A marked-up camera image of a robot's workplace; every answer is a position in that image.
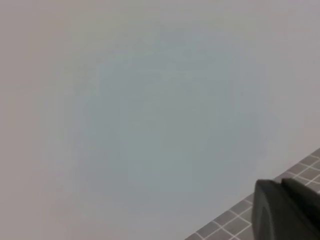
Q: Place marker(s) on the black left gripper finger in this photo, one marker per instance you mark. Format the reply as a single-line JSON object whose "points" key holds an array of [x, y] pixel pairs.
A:
{"points": [[285, 210]]}

